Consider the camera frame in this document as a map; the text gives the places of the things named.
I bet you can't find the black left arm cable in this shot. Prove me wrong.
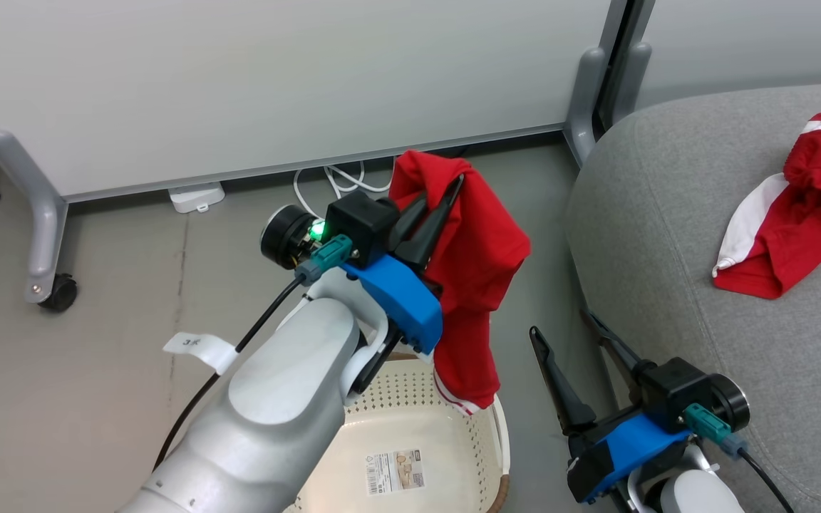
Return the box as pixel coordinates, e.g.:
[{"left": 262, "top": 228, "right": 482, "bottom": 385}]
[{"left": 153, "top": 234, "right": 354, "bottom": 471}]

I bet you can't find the red shirt with white panel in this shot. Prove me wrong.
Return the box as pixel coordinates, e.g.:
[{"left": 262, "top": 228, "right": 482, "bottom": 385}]
[{"left": 712, "top": 107, "right": 821, "bottom": 300}]

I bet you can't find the red shirt with striped hem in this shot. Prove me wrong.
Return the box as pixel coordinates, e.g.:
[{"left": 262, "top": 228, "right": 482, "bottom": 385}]
[{"left": 389, "top": 150, "right": 532, "bottom": 415}]

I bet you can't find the white paper cable tag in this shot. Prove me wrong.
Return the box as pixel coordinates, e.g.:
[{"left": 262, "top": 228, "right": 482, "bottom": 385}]
[{"left": 162, "top": 331, "right": 239, "bottom": 376}]

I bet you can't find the looped white power cable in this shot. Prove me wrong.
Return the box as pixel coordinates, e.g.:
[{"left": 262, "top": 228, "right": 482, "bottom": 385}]
[{"left": 293, "top": 160, "right": 397, "bottom": 218}]

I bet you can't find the grey curved partition leg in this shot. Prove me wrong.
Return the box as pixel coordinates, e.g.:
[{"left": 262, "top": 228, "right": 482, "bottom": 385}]
[{"left": 0, "top": 128, "right": 69, "bottom": 304}]

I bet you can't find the grey fabric sofa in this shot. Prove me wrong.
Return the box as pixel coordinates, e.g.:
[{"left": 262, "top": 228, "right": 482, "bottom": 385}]
[{"left": 566, "top": 80, "right": 821, "bottom": 513}]

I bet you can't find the white power adapter box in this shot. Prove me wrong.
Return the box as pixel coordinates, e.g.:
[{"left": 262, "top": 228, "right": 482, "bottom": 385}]
[{"left": 168, "top": 182, "right": 226, "bottom": 213}]

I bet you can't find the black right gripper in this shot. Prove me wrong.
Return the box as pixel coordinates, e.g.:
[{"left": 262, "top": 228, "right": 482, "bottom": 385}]
[{"left": 529, "top": 309, "right": 751, "bottom": 435}]

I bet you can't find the black caster wheel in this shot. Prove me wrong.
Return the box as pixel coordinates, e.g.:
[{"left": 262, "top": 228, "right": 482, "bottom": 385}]
[{"left": 38, "top": 274, "right": 78, "bottom": 312}]

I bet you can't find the narrow white partition panel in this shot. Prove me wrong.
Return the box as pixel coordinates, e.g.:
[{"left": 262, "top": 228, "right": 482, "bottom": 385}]
[{"left": 635, "top": 0, "right": 821, "bottom": 111}]

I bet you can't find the grey upright partition leg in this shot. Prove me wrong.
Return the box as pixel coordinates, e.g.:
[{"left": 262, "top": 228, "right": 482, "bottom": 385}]
[
  {"left": 564, "top": 46, "right": 607, "bottom": 168},
  {"left": 610, "top": 41, "right": 652, "bottom": 125}
]

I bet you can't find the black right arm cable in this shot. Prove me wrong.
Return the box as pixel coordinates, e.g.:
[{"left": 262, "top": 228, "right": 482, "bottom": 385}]
[{"left": 683, "top": 403, "right": 797, "bottom": 513}]

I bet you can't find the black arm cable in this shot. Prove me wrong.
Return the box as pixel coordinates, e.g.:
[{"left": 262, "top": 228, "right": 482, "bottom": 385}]
[
  {"left": 683, "top": 403, "right": 797, "bottom": 513},
  {"left": 153, "top": 234, "right": 354, "bottom": 471}
]

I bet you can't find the printed basket sticker label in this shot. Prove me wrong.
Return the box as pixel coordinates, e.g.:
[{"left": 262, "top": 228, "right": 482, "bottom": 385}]
[{"left": 365, "top": 448, "right": 426, "bottom": 497}]

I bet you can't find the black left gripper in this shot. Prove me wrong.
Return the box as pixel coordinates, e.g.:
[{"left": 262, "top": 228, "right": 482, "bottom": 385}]
[{"left": 261, "top": 175, "right": 465, "bottom": 271}]

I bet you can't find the large white partition panel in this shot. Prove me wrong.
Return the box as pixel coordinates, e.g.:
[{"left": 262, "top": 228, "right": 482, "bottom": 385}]
[{"left": 0, "top": 0, "right": 629, "bottom": 204}]

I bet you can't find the beige plastic laundry basket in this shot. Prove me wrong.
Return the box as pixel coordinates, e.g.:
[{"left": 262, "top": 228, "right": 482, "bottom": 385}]
[{"left": 284, "top": 353, "right": 511, "bottom": 513}]

